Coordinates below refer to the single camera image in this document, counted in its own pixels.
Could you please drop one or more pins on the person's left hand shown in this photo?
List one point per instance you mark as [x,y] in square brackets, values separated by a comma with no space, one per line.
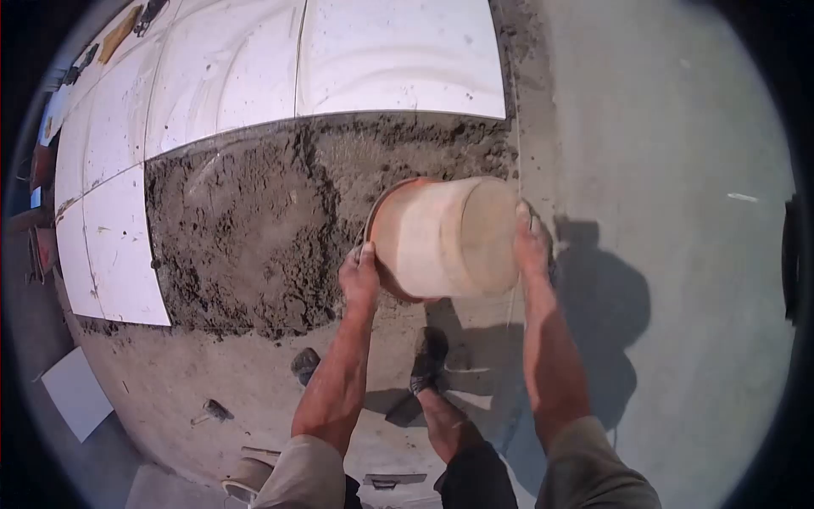
[359,283]

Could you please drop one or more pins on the person's right hand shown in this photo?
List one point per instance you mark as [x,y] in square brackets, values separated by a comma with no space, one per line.
[534,254]

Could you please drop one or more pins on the person's right thumb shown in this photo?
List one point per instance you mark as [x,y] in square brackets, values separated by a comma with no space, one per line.
[523,217]

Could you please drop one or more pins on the person's left thumb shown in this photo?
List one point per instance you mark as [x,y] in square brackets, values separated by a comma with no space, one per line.
[369,253]

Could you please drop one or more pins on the person's left fingers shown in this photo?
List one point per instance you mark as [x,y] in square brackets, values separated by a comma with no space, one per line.
[349,259]

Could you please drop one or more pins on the person's right fingers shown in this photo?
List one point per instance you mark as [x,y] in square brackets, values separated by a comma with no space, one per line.
[540,232]

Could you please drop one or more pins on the orange plastic bucket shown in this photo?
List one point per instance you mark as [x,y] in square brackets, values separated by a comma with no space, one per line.
[439,238]

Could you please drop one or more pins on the grey mortar bed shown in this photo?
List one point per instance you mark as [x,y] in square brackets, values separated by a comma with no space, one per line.
[254,229]

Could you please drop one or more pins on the person's legs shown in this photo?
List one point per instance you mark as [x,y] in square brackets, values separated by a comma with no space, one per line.
[448,423]

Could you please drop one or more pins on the laid white floor tiles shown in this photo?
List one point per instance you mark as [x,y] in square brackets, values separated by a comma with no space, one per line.
[394,57]

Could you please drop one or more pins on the rubber mallet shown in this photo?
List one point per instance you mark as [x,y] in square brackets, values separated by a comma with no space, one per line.
[216,410]

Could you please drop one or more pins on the person's body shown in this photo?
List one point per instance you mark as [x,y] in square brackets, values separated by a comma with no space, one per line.
[299,477]

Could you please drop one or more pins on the flat steel trowel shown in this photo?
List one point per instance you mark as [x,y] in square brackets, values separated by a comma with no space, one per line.
[394,479]

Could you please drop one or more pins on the loose white tile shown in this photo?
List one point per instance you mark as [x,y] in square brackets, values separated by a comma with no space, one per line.
[76,394]

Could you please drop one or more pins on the black hand tool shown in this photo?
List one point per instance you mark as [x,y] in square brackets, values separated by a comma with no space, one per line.
[149,16]

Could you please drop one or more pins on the wooden float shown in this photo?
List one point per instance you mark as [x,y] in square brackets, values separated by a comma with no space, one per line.
[119,35]

